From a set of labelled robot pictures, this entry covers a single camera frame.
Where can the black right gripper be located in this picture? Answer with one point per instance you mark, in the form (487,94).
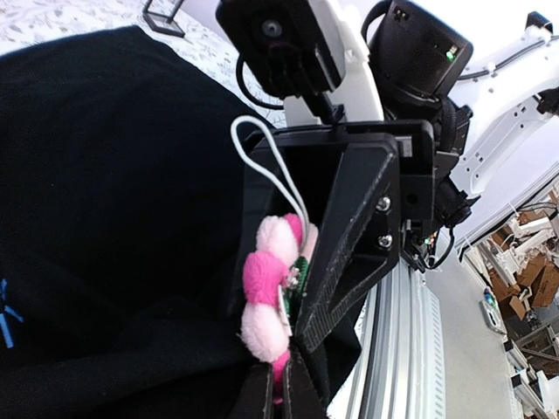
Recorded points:
(358,182)

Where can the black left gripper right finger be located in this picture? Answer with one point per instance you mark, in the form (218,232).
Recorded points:
(300,398)

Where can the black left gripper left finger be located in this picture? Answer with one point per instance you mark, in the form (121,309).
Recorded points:
(255,399)

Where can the pink flower plush brooch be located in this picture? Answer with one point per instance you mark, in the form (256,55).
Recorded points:
(276,272)

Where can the black t-shirt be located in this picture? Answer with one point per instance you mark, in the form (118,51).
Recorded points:
(121,212)

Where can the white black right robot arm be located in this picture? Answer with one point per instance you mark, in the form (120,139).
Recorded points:
(420,68)

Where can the small black brooch stand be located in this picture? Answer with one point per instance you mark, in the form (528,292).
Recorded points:
(161,23)

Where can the floral patterned table mat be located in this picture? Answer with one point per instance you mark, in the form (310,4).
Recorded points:
(26,23)

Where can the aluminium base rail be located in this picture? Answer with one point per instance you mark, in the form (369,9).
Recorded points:
(401,370)

